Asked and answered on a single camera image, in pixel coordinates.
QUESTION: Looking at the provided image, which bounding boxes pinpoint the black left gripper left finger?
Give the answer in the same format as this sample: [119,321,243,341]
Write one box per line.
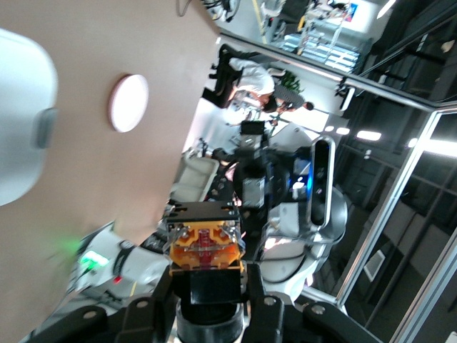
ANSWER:
[21,267,179,343]

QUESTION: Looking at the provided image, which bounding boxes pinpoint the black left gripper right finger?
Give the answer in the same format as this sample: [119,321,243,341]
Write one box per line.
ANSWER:
[242,264,376,343]

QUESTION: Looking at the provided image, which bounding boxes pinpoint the pink round plate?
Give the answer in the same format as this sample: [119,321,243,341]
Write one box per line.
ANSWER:
[108,74,150,134]

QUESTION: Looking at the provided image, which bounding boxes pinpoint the orange push-button switch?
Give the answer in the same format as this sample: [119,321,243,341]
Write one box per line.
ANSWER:
[162,202,247,343]

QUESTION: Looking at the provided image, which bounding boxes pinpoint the white lunch box grey clips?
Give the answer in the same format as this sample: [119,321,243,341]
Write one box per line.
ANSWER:
[0,28,60,207]

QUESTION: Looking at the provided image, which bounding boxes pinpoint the aluminium frame post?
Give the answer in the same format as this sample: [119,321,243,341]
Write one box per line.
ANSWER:
[335,106,457,308]

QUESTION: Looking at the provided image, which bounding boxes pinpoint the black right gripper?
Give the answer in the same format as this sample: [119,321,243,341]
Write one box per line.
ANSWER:
[235,149,292,215]

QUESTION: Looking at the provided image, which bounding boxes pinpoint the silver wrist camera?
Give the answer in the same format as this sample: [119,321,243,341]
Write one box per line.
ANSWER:
[309,136,337,229]

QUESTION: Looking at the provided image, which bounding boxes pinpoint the green potted plant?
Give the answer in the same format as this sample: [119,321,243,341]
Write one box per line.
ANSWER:
[280,71,306,96]

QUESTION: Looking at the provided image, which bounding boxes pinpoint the person in white shirt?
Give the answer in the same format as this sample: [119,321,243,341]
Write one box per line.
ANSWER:
[226,53,278,108]

